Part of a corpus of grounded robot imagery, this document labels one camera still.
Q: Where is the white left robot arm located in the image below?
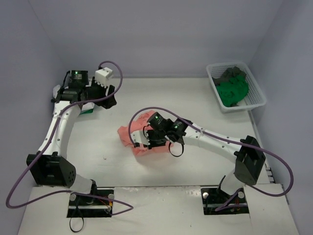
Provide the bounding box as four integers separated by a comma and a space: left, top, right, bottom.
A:
26, 68, 116, 206

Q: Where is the black loop cable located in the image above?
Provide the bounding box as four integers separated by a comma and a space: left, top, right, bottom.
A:
69, 205, 86, 233

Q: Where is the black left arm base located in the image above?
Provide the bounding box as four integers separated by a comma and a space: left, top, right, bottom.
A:
67, 188, 114, 218

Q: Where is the white t shirt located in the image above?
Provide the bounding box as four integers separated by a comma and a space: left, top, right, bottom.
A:
53, 85, 95, 111

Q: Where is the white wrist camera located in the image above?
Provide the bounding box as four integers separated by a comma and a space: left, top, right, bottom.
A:
131, 130, 150, 148
94, 67, 113, 88

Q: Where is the pink t shirt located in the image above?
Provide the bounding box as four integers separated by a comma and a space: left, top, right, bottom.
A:
117, 110, 169, 157

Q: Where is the white laundry basket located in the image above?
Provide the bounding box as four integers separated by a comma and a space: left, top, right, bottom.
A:
206, 61, 267, 113

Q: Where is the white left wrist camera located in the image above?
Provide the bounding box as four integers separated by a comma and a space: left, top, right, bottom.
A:
94, 67, 113, 88

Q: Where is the dark grey basket t shirt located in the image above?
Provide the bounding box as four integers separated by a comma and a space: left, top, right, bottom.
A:
213, 66, 246, 86

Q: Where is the dark green basket t shirt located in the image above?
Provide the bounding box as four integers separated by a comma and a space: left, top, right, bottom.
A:
216, 75, 249, 107

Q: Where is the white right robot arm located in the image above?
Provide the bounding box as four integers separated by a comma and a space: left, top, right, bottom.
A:
142, 112, 266, 202

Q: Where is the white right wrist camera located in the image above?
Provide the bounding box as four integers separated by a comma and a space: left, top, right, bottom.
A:
131, 130, 150, 148

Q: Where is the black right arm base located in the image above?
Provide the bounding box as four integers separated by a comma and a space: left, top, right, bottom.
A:
201, 187, 249, 215

